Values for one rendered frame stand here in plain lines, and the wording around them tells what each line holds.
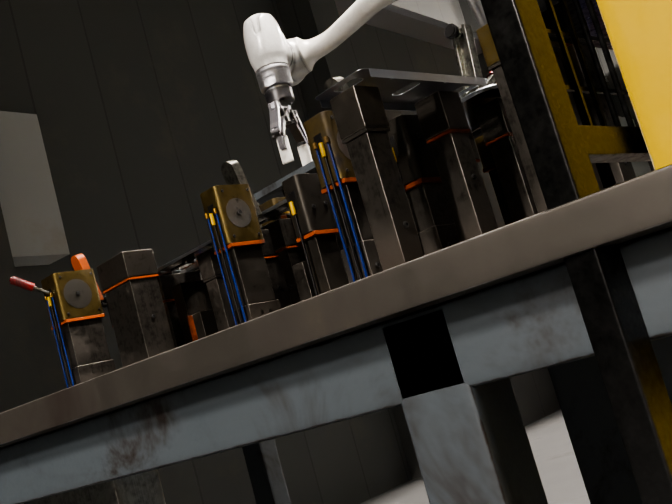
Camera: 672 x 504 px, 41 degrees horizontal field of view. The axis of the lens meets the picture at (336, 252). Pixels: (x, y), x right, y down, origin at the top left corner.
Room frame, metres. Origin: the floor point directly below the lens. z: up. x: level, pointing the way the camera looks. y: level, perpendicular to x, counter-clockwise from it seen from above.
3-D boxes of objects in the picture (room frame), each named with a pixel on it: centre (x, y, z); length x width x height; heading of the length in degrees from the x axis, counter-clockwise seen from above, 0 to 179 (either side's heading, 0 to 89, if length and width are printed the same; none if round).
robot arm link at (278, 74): (2.28, 0.03, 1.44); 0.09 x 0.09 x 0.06
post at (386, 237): (1.17, -0.08, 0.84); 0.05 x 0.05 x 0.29; 46
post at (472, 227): (1.30, -0.21, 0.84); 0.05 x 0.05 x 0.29; 46
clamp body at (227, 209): (1.70, 0.19, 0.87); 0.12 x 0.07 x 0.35; 136
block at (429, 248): (1.36, -0.15, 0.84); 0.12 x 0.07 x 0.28; 136
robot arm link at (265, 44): (2.29, 0.03, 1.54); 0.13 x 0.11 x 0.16; 168
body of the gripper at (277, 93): (2.28, 0.03, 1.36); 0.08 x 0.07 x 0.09; 161
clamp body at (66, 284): (2.15, 0.66, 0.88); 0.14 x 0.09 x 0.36; 136
